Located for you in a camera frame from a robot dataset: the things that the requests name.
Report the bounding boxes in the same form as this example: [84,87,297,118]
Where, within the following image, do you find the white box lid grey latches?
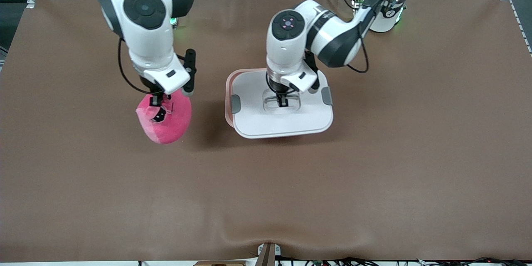
[230,69,334,139]

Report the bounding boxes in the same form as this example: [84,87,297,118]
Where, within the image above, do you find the pink plush toy with eyes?
[135,90,192,145]

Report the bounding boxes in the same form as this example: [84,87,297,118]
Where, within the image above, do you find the pale pink storage box base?
[225,69,266,128]

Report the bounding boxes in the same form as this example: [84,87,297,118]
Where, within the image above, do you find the brown table cover mat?
[0,0,532,263]

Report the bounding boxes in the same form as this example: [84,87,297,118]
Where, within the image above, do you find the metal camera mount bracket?
[257,242,282,266]

